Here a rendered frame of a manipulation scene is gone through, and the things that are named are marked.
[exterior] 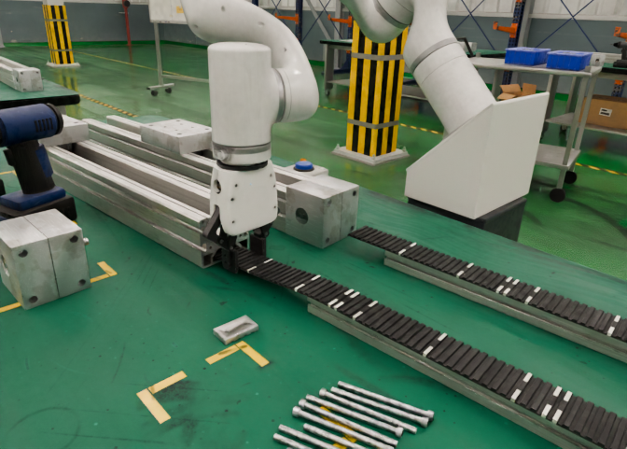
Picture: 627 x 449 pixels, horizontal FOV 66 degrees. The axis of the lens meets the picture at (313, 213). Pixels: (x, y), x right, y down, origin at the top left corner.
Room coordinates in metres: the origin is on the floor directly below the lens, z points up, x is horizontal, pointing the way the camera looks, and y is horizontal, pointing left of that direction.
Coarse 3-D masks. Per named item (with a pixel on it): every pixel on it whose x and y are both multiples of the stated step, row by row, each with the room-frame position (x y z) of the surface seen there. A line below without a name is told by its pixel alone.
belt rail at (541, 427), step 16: (320, 304) 0.56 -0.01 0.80; (336, 320) 0.54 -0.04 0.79; (352, 320) 0.52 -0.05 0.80; (368, 336) 0.50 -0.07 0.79; (384, 352) 0.49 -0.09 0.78; (400, 352) 0.47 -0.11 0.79; (416, 368) 0.46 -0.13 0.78; (432, 368) 0.45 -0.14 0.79; (448, 384) 0.43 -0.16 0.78; (464, 384) 0.43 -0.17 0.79; (480, 400) 0.41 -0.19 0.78; (496, 400) 0.40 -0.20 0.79; (512, 416) 0.38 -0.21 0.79; (528, 416) 0.38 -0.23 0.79; (544, 432) 0.36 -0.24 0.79; (560, 432) 0.36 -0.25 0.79; (576, 448) 0.34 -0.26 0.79; (592, 448) 0.34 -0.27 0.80
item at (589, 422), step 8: (584, 408) 0.37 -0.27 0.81; (592, 408) 0.37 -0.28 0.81; (600, 408) 0.37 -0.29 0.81; (584, 416) 0.36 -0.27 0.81; (592, 416) 0.36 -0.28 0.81; (600, 416) 0.36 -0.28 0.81; (576, 424) 0.35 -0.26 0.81; (584, 424) 0.35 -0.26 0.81; (592, 424) 0.35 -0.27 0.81; (600, 424) 0.35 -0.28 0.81; (576, 432) 0.34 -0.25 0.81; (584, 432) 0.34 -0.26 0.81; (592, 432) 0.34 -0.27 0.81; (592, 440) 0.33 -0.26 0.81
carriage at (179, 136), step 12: (168, 120) 1.18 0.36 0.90; (180, 120) 1.19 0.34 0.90; (144, 132) 1.12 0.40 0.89; (156, 132) 1.08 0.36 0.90; (168, 132) 1.07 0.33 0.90; (180, 132) 1.07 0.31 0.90; (192, 132) 1.08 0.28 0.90; (204, 132) 1.08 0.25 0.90; (156, 144) 1.09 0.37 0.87; (168, 144) 1.05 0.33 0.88; (180, 144) 1.03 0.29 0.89; (192, 144) 1.05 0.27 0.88; (204, 144) 1.08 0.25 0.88
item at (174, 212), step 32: (64, 160) 0.98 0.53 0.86; (96, 160) 1.05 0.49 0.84; (128, 160) 0.98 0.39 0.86; (96, 192) 0.92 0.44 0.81; (128, 192) 0.81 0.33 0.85; (160, 192) 0.88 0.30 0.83; (192, 192) 0.81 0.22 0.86; (128, 224) 0.82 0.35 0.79; (160, 224) 0.75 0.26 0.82; (192, 224) 0.69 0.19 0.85; (192, 256) 0.69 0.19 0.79
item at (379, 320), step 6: (384, 312) 0.52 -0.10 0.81; (390, 312) 0.53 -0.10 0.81; (396, 312) 0.52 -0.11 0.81; (372, 318) 0.51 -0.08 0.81; (378, 318) 0.51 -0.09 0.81; (384, 318) 0.51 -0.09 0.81; (390, 318) 0.51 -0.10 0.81; (366, 324) 0.50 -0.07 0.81; (372, 324) 0.50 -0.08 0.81; (378, 324) 0.50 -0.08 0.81; (384, 324) 0.50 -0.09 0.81
